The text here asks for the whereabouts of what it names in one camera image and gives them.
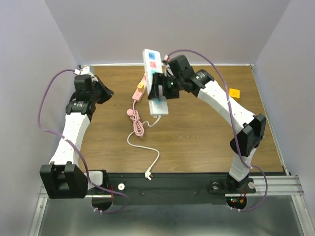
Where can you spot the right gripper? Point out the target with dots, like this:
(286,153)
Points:
(158,79)

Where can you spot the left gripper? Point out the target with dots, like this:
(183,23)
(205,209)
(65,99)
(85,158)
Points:
(108,93)

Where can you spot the white power strip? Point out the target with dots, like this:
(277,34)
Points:
(153,72)

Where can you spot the yellow cube socket adapter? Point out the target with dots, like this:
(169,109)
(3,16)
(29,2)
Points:
(234,93)

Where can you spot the pink power strip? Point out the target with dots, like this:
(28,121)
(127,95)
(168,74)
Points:
(139,93)

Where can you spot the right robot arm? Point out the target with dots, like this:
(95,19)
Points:
(248,128)

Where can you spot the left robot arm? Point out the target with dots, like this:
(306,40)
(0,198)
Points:
(62,177)

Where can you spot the yellow plug on pink strip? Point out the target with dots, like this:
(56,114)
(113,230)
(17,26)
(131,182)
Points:
(140,86)

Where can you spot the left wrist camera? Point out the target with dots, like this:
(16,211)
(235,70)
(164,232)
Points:
(85,70)

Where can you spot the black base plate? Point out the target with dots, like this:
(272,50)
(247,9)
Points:
(171,188)

